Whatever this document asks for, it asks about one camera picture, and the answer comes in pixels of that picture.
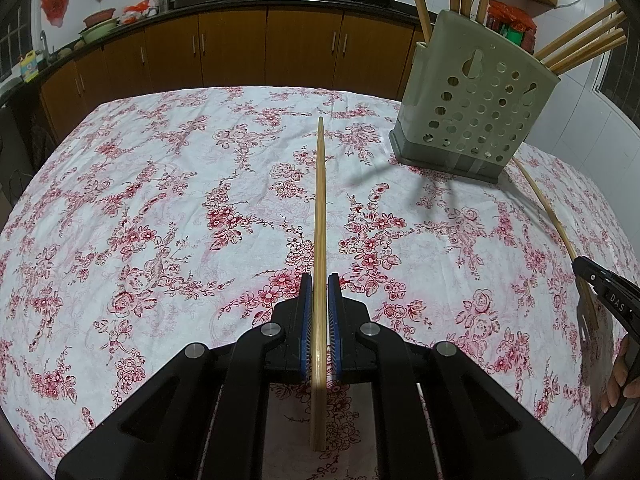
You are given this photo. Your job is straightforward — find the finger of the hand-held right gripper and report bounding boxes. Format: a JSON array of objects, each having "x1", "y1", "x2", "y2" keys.
[{"x1": 572, "y1": 255, "x2": 640, "y2": 342}]

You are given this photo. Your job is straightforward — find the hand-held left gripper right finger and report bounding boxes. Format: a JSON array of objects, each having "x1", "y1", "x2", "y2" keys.
[{"x1": 327, "y1": 272, "x2": 586, "y2": 480}]

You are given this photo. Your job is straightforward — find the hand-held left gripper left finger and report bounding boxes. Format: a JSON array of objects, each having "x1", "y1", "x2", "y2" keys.
[{"x1": 55, "y1": 272, "x2": 315, "y2": 480}]

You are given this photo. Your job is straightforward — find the grey perforated plastic chopstick holder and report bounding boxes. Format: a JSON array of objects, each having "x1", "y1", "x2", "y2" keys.
[{"x1": 389, "y1": 9, "x2": 561, "y2": 185}]

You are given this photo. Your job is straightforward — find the person's right hand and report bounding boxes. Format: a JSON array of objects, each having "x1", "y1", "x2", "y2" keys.
[{"x1": 600, "y1": 332, "x2": 640, "y2": 414}]

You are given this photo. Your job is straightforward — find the red floral white tablecloth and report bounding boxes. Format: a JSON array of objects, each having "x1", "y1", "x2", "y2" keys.
[{"x1": 0, "y1": 85, "x2": 637, "y2": 480}]

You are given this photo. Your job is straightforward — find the window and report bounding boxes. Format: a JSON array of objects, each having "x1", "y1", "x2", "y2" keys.
[{"x1": 592, "y1": 5, "x2": 640, "y2": 127}]

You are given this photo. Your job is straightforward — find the wooden kitchen base cabinets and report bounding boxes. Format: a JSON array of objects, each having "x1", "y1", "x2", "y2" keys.
[{"x1": 40, "y1": 2, "x2": 427, "y2": 144}]

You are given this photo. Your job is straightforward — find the red and green packet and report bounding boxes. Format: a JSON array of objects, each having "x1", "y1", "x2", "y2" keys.
[{"x1": 487, "y1": 0, "x2": 539, "y2": 54}]

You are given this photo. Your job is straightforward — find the black kitchen countertop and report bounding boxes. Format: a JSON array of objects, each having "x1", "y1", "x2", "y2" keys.
[{"x1": 0, "y1": 0, "x2": 427, "y2": 97}]

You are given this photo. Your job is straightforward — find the red and white plastic bag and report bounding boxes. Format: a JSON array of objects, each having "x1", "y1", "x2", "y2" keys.
[{"x1": 120, "y1": 0, "x2": 151, "y2": 25}]

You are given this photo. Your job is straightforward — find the green and white bowl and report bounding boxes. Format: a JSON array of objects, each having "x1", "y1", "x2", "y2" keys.
[{"x1": 79, "y1": 19, "x2": 121, "y2": 44}]

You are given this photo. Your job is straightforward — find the red basin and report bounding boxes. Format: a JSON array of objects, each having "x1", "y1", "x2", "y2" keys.
[{"x1": 82, "y1": 8, "x2": 117, "y2": 29}]

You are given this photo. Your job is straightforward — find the yellow detergent bottle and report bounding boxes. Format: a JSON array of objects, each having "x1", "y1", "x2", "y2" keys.
[{"x1": 19, "y1": 50, "x2": 41, "y2": 81}]

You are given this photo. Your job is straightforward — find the red hanging plastic bag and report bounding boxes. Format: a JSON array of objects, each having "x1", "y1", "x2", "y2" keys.
[{"x1": 40, "y1": 0, "x2": 71, "y2": 26}]

